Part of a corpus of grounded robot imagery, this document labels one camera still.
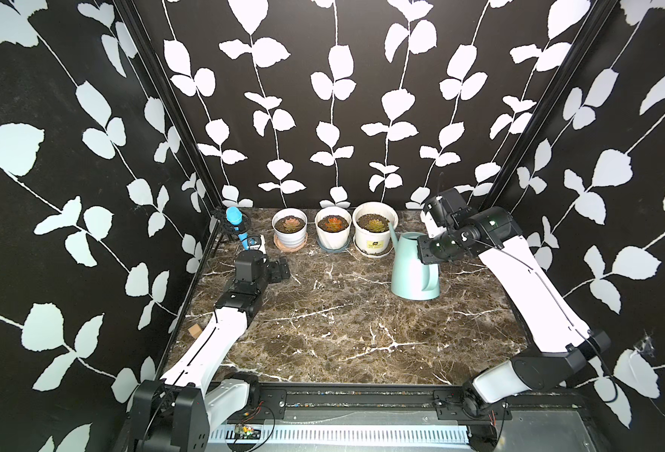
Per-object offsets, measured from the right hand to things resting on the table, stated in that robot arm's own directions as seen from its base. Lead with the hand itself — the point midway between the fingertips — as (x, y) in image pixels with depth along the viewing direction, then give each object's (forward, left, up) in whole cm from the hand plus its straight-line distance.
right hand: (419, 248), depth 72 cm
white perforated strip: (-38, +18, -29) cm, 51 cm away
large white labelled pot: (+19, +11, -21) cm, 31 cm away
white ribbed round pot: (+21, +40, -23) cm, 51 cm away
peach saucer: (+20, +41, -28) cm, 54 cm away
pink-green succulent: (+26, +40, -19) cm, 52 cm away
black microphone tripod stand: (+15, +57, -11) cm, 60 cm away
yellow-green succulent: (+24, +8, -18) cm, 31 cm away
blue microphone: (+18, +55, -7) cm, 59 cm away
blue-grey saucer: (+20, +25, -28) cm, 42 cm away
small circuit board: (-38, +45, -29) cm, 65 cm away
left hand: (+5, +41, -10) cm, 43 cm away
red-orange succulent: (+26, +24, -19) cm, 40 cm away
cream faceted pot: (+21, +24, -23) cm, 39 cm away
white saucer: (+18, +9, -28) cm, 34 cm away
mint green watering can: (-6, +2, -5) cm, 8 cm away
